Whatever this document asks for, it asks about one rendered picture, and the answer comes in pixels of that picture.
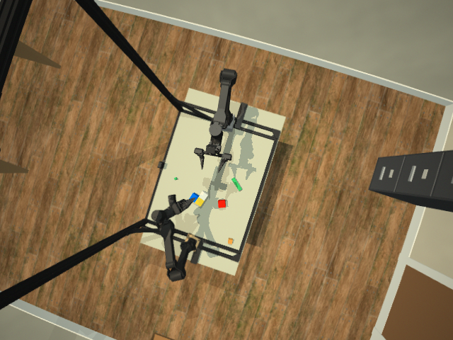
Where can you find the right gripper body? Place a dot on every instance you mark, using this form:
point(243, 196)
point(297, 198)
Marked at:
point(176, 209)

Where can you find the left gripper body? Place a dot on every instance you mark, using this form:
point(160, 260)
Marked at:
point(224, 156)

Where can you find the green rectangular bar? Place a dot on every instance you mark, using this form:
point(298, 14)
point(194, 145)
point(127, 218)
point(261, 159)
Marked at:
point(236, 184)

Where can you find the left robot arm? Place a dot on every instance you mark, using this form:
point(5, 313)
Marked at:
point(223, 114)

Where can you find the blue cube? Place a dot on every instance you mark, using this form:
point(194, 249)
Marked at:
point(194, 195)

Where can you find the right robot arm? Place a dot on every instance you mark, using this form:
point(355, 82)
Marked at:
point(167, 231)

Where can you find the white cube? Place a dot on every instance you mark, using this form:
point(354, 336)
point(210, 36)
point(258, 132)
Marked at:
point(203, 195)

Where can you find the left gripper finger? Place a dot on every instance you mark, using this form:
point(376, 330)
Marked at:
point(201, 160)
point(222, 163)

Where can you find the yellow cube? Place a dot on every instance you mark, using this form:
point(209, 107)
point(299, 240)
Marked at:
point(199, 201)

